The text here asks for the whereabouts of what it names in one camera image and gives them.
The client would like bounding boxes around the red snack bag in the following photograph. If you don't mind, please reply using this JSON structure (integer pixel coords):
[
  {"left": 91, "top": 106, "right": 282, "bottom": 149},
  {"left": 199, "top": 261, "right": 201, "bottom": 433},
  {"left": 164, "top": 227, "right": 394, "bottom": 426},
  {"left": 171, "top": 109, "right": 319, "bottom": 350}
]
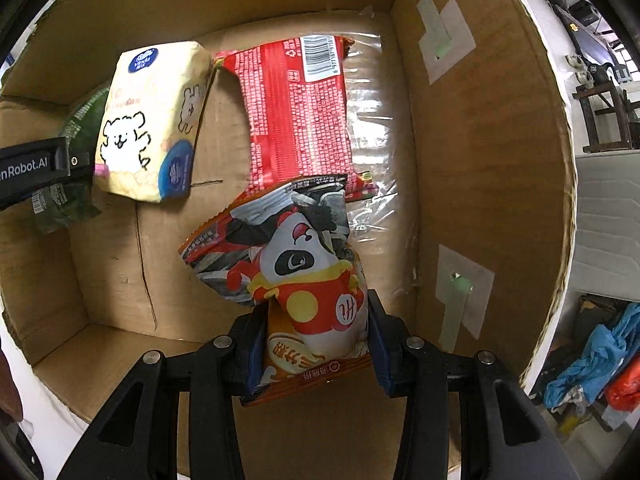
[{"left": 213, "top": 33, "right": 380, "bottom": 204}]

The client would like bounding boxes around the cream tissue pack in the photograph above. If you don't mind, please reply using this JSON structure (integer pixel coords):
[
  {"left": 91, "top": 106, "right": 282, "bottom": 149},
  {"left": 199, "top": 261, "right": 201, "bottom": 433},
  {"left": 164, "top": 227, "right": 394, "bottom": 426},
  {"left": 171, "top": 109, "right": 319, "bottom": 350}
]
[{"left": 94, "top": 41, "right": 215, "bottom": 205}]

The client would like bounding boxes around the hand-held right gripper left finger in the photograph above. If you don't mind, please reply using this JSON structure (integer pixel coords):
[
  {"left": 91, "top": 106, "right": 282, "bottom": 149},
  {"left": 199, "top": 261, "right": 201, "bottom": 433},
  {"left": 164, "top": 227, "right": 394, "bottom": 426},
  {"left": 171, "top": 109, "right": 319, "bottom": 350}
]
[{"left": 56, "top": 304, "right": 270, "bottom": 480}]

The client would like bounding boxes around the dark red object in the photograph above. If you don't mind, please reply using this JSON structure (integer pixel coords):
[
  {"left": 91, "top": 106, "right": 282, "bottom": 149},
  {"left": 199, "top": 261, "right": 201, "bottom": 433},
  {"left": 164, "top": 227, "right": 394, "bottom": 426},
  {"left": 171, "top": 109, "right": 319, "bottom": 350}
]
[{"left": 0, "top": 345, "right": 25, "bottom": 423}]

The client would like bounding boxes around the blue cloth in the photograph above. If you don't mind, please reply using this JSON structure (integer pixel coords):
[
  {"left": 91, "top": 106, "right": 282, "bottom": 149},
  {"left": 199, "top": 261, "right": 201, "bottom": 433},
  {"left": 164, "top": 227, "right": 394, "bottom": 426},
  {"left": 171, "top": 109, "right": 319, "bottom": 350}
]
[{"left": 543, "top": 303, "right": 640, "bottom": 410}]

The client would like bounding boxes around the red cloth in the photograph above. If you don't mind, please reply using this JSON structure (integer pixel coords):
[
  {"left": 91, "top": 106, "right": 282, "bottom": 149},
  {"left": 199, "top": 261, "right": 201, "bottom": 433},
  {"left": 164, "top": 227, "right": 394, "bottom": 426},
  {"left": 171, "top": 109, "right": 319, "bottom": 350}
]
[{"left": 605, "top": 364, "right": 640, "bottom": 414}]

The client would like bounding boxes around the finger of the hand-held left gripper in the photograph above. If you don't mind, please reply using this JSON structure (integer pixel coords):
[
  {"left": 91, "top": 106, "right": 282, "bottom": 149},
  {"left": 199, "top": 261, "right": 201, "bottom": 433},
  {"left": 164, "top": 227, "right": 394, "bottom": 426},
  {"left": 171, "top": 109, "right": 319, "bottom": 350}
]
[{"left": 0, "top": 136, "right": 96, "bottom": 212}]

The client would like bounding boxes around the cardboard box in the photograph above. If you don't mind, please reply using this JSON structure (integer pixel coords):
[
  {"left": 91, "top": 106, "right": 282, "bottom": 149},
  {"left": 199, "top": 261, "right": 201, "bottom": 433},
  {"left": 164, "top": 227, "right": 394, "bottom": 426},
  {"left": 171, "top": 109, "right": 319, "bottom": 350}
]
[{"left": 0, "top": 0, "right": 579, "bottom": 479}]

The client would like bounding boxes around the orange panda snack bag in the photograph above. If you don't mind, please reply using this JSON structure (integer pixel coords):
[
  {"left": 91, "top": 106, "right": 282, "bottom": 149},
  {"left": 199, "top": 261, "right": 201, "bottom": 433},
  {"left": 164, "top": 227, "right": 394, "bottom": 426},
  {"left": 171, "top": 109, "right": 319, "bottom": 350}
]
[{"left": 179, "top": 175, "right": 375, "bottom": 408}]

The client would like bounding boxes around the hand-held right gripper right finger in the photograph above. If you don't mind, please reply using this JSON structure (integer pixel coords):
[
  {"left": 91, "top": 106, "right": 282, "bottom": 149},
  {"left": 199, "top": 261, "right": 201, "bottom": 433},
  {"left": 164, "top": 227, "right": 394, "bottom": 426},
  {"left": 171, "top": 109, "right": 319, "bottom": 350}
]
[{"left": 367, "top": 288, "right": 581, "bottom": 480}]

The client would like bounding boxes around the green snack bag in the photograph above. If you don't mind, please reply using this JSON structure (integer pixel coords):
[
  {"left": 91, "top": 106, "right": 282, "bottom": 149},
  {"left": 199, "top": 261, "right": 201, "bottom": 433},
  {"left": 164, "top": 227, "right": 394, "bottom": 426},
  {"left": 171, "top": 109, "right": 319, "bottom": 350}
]
[{"left": 31, "top": 82, "right": 113, "bottom": 235}]

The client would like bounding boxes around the wooden stool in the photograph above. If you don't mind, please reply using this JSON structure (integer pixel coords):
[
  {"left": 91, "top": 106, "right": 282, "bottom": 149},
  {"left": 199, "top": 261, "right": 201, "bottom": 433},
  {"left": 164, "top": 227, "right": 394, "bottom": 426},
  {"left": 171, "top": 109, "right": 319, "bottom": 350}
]
[{"left": 573, "top": 78, "right": 636, "bottom": 154}]

